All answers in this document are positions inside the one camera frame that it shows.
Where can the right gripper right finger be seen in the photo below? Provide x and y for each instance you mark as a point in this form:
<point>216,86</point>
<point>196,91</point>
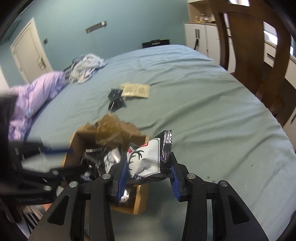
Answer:
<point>213,209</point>

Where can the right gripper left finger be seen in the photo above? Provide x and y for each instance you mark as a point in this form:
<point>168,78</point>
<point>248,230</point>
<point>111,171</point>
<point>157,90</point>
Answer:
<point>82,206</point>

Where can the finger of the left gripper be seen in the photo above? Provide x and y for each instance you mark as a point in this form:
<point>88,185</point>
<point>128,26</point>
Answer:
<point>53,151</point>

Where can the white black deer snack packet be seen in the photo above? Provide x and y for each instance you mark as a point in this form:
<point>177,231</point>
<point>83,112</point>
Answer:
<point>150,162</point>

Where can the snack packets inside box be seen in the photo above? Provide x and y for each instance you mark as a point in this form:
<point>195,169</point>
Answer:
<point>100,160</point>

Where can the lilac duvet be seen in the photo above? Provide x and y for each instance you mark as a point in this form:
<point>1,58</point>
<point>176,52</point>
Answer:
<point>32,97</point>

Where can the brown cardboard box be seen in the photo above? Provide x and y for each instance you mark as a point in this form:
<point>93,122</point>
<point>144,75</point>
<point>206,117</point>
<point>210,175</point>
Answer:
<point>101,145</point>

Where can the black snack packet centre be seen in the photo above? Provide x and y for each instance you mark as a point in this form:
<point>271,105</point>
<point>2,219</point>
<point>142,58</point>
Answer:
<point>116,104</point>

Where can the black snack packet far left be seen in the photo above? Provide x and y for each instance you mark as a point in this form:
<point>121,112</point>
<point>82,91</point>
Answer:
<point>115,94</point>

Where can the crumpled grey clothing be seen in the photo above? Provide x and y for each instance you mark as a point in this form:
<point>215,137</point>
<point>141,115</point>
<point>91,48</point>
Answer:
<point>83,68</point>

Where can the teal bed sheet mattress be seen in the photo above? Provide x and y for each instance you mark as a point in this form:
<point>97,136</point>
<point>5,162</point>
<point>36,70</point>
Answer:
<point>221,131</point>

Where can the white door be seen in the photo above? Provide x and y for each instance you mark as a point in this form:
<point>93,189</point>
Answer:
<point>28,53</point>

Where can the black bag behind bed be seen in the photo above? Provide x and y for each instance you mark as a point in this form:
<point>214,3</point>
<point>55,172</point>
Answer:
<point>154,43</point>

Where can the white cabinet unit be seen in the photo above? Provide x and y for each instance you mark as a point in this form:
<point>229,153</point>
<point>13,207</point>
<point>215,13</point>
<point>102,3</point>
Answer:
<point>201,34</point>

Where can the dark wooden chair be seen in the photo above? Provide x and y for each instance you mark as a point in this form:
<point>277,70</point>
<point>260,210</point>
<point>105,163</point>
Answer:
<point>244,27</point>

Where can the metal wall bracket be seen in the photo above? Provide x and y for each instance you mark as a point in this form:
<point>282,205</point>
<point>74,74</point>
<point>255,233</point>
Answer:
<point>97,26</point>

